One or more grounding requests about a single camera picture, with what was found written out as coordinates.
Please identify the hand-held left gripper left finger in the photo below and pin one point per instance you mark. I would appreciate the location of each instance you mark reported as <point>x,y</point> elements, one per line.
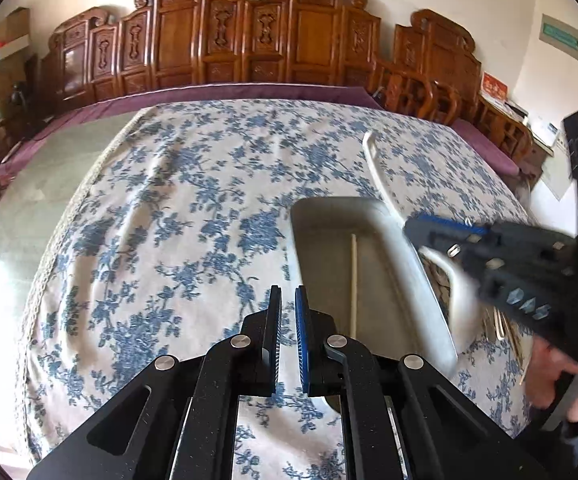
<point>276,330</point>

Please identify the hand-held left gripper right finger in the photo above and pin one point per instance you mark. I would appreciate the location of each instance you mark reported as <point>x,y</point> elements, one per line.
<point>301,340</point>

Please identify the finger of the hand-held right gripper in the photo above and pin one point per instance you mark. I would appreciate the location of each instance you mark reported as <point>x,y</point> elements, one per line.
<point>449,232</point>

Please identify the light wooden chopstick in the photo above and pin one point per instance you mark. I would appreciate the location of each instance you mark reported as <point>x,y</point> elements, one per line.
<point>355,280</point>
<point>524,367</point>

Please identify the white plastic ladle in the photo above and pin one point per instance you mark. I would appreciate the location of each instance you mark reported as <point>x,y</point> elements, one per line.
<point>379,170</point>

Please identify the metal tray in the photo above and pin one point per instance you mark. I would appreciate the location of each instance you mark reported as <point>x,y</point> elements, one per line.
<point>329,240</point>

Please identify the person's right hand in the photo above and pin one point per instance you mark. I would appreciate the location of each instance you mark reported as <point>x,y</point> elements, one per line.
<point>544,370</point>

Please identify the wooden armchair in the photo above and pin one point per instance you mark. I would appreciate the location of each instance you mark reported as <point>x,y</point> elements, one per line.
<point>504,130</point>
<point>419,92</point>

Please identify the white box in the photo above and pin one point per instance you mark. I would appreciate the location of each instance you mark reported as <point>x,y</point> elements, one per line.
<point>544,130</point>

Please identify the red card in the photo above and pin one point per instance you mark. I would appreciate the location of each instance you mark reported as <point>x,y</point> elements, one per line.
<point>495,86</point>

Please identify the blue floral tablecloth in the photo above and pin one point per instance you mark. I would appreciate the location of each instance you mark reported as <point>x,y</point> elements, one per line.
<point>194,200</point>

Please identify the carved wooden bench back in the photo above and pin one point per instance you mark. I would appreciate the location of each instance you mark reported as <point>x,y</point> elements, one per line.
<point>444,55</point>
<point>179,35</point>
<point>314,30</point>
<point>81,60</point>

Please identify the purple cloth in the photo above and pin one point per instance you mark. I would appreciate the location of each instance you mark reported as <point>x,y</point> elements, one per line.
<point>269,92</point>

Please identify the black desk lamp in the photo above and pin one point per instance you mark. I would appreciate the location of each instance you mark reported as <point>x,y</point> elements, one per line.
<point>21,95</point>

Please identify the cardboard box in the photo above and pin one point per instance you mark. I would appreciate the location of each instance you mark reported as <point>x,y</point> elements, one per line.
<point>11,30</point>

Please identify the white wall poster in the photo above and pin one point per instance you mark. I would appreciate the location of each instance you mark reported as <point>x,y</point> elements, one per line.
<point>556,175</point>

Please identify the green wall sign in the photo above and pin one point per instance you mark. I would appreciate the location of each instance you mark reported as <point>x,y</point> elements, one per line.
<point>563,37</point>

